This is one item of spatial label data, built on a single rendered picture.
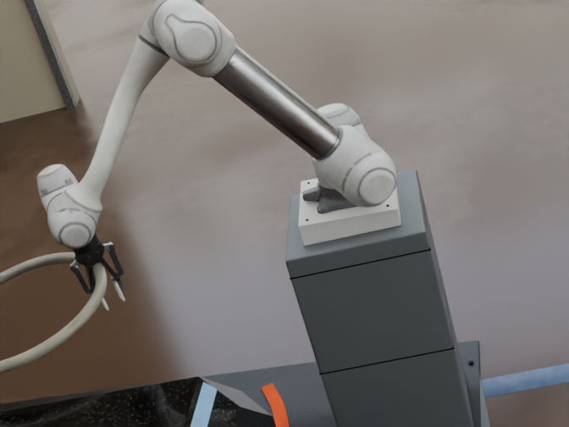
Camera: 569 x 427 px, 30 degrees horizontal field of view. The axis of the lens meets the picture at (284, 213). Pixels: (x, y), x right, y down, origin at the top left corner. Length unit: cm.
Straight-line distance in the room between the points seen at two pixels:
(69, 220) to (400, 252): 92
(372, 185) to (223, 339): 165
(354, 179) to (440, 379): 76
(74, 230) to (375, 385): 107
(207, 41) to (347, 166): 51
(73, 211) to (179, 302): 197
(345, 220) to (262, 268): 167
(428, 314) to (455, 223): 152
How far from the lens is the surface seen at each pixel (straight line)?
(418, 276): 299
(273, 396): 379
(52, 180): 278
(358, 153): 273
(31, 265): 311
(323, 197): 303
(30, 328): 483
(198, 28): 247
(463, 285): 413
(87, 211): 265
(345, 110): 293
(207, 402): 251
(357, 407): 324
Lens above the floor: 224
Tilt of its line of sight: 27 degrees down
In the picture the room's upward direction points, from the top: 17 degrees counter-clockwise
